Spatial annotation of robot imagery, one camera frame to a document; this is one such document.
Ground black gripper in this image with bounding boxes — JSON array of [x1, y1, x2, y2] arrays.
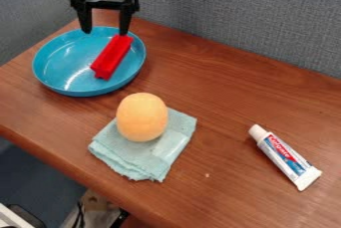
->
[[71, 0, 140, 36]]

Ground light green folded cloth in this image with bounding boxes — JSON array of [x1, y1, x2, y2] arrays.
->
[[88, 109, 196, 182]]

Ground white toothpaste tube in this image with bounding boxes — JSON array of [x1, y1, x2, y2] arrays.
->
[[247, 124, 322, 191]]

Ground orange egg-shaped object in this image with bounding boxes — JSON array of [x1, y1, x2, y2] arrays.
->
[[116, 93, 168, 142]]

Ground blue plate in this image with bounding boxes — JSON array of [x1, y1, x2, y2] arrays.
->
[[32, 26, 147, 97]]

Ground objects under table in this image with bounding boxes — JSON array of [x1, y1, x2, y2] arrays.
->
[[0, 190, 131, 228]]

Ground red plastic block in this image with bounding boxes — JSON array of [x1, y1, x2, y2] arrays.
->
[[91, 35, 133, 81]]

